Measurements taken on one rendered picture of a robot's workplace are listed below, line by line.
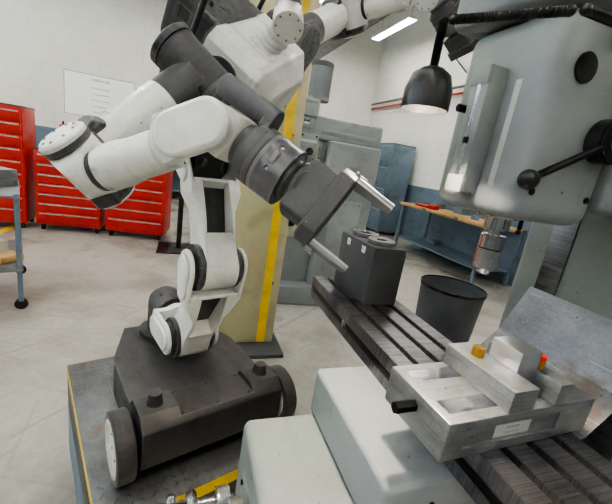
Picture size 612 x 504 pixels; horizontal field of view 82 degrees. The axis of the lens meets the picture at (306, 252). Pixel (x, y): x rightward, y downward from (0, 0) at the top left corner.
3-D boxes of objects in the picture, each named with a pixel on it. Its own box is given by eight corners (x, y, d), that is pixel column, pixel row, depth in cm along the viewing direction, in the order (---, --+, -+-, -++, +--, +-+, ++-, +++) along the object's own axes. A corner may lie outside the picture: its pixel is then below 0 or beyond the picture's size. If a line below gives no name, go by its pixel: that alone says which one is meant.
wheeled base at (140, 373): (92, 363, 143) (92, 287, 135) (212, 339, 176) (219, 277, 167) (127, 486, 96) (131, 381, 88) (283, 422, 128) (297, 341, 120)
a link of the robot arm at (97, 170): (133, 135, 47) (26, 174, 52) (178, 193, 54) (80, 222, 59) (156, 99, 54) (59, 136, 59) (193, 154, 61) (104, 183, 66)
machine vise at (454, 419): (438, 464, 53) (457, 401, 50) (383, 398, 66) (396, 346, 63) (583, 430, 66) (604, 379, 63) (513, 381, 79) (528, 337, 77)
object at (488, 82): (458, 192, 62) (492, 62, 57) (443, 189, 66) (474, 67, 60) (476, 194, 63) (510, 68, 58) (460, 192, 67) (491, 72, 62)
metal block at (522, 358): (512, 384, 61) (523, 354, 60) (484, 365, 67) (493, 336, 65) (532, 381, 63) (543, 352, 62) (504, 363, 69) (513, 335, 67)
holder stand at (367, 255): (362, 305, 110) (375, 243, 105) (333, 280, 129) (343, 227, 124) (394, 304, 114) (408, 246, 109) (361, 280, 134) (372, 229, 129)
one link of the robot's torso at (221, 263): (179, 293, 109) (167, 149, 113) (231, 288, 120) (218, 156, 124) (198, 290, 97) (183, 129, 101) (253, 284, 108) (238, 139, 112)
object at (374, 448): (373, 549, 59) (388, 493, 56) (308, 406, 90) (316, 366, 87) (577, 498, 75) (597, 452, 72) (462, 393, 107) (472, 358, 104)
